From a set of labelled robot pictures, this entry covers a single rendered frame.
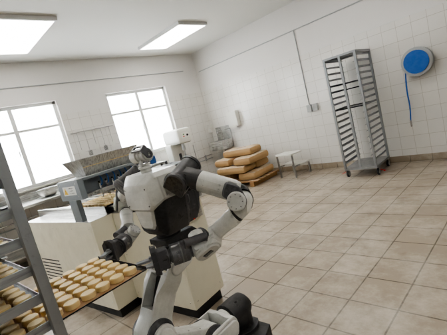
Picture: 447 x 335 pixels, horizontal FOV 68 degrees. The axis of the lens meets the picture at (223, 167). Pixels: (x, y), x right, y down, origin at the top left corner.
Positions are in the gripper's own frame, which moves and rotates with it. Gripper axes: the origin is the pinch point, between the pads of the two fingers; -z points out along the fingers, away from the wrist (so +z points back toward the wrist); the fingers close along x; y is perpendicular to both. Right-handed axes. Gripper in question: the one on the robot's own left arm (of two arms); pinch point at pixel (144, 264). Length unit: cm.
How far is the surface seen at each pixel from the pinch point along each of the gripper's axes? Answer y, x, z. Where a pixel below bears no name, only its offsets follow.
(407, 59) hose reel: -247, 69, 410
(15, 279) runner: 25.6, 17.8, -34.4
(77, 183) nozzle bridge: -137, 28, -34
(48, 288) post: 25.1, 11.8, -27.5
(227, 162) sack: -492, -34, 189
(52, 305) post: 25.3, 6.6, -27.8
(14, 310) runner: 27.1, 9.6, -36.8
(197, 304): -93, -74, 24
